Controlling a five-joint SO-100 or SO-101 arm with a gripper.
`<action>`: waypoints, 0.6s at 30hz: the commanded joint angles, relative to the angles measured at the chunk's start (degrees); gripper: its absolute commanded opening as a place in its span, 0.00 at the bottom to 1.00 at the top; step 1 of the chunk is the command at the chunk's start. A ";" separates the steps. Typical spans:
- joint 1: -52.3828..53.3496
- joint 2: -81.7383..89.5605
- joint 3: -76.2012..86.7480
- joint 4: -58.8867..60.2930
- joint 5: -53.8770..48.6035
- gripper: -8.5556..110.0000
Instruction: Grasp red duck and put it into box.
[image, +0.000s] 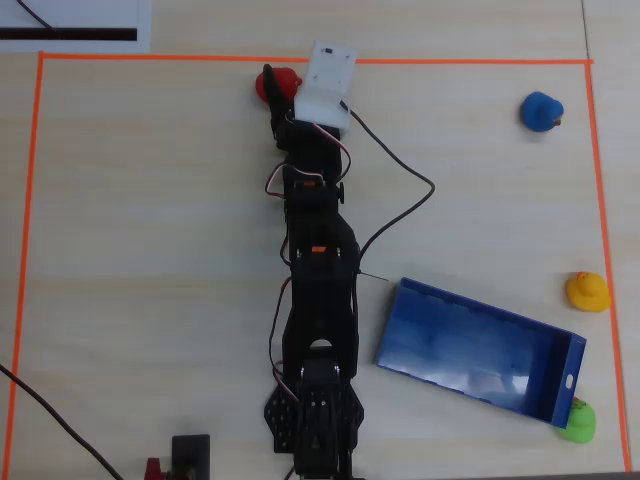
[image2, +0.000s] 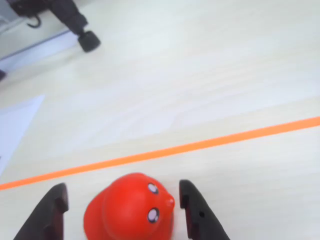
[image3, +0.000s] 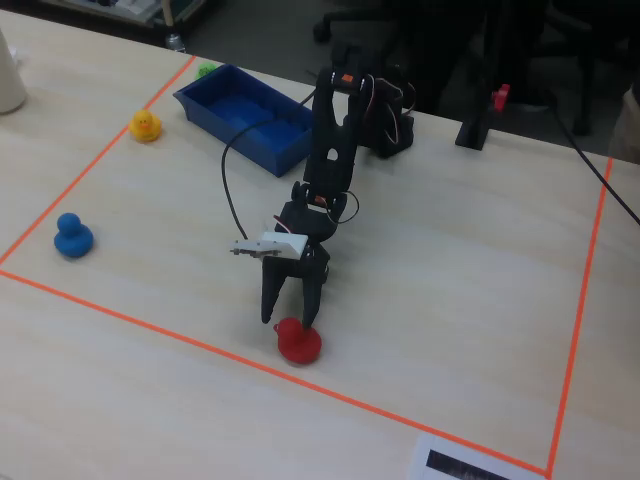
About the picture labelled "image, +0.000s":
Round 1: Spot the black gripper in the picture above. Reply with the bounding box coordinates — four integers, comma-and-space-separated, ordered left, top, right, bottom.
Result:
262, 63, 352, 185

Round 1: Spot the red rubber duck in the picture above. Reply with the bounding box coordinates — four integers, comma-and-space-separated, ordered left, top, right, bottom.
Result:
254, 66, 305, 105

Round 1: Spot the blue rubber duck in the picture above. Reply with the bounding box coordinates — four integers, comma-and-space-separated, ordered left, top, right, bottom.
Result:
520, 90, 566, 134

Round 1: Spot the blue plastic box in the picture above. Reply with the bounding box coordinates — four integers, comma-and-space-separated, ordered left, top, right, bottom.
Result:
375, 276, 588, 430

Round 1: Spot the yellow rubber duck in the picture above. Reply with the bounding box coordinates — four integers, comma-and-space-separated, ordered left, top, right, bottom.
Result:
565, 270, 612, 314

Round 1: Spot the green rubber duck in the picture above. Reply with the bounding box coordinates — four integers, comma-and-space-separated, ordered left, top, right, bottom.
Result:
554, 397, 598, 445

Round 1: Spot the orange tape line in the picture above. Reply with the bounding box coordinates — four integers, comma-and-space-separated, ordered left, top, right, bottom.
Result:
38, 50, 595, 67
583, 60, 633, 473

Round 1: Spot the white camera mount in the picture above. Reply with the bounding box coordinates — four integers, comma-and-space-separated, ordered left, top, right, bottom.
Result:
293, 41, 360, 136

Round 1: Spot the red white servo wire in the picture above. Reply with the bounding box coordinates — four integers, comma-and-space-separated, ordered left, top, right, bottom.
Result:
264, 162, 326, 202
268, 275, 296, 399

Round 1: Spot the black camera cable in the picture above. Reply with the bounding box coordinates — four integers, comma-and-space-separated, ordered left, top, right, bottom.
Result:
339, 99, 437, 274

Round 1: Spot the thin black cable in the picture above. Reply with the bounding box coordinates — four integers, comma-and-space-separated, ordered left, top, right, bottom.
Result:
16, 0, 60, 32

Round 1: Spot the black camera stand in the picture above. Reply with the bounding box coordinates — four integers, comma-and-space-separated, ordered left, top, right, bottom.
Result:
170, 433, 212, 480

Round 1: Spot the thick black cable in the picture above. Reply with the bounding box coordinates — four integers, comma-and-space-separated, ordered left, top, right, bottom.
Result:
0, 363, 125, 480

